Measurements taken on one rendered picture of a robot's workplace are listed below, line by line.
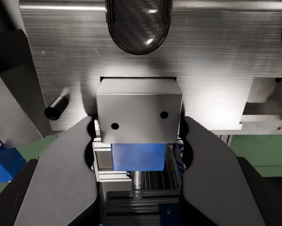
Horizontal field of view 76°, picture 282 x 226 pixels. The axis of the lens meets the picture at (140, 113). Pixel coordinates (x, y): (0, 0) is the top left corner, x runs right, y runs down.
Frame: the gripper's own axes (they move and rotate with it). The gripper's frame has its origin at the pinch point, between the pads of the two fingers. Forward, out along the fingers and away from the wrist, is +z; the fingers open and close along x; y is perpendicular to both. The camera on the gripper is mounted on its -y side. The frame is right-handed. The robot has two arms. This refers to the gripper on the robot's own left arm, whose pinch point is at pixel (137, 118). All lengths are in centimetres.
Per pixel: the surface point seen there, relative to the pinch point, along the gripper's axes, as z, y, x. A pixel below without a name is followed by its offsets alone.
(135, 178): 0.7, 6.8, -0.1
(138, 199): 0.9, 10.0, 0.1
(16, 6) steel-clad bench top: 10.3, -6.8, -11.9
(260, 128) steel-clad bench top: 10.3, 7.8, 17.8
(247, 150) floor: 90, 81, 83
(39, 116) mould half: 6.3, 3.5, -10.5
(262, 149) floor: 90, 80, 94
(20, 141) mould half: 4.8, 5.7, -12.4
